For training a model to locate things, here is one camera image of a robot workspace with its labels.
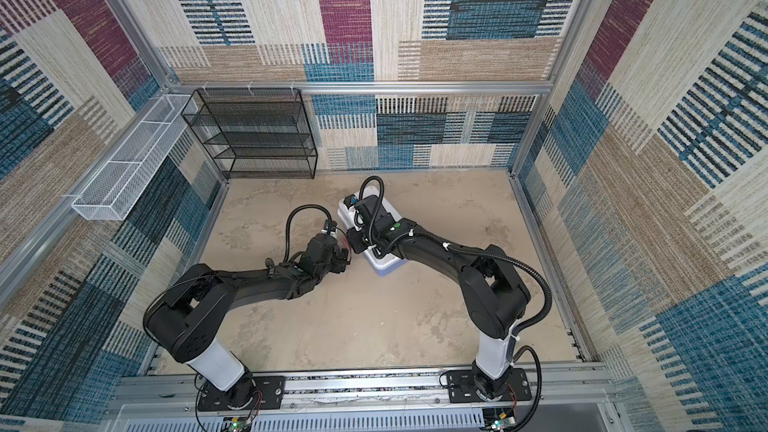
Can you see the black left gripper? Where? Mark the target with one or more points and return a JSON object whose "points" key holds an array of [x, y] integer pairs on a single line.
{"points": [[341, 260]]}

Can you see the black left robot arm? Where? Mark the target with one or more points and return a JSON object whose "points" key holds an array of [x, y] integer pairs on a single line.
{"points": [[186, 318]]}

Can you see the aluminium front rail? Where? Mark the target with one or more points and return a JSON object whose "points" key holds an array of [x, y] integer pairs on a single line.
{"points": [[554, 383]]}

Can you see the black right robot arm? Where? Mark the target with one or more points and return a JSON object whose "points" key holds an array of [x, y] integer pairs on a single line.
{"points": [[503, 296]]}

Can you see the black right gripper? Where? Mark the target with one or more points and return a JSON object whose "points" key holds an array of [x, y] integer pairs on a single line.
{"points": [[353, 237]]}

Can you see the white and blue toolbox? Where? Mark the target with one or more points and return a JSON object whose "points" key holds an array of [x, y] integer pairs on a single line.
{"points": [[384, 265]]}

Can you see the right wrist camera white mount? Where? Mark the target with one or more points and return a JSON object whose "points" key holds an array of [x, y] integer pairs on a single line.
{"points": [[348, 212]]}

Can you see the black wire shelf rack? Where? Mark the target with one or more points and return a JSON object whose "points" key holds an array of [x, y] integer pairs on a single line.
{"points": [[262, 133]]}

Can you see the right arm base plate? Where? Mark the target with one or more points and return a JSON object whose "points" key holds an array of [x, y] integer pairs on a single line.
{"points": [[469, 386]]}

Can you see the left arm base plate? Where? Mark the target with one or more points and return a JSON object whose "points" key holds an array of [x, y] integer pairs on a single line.
{"points": [[249, 394]]}

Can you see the white wire mesh basket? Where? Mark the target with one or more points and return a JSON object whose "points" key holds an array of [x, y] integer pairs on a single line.
{"points": [[116, 188]]}

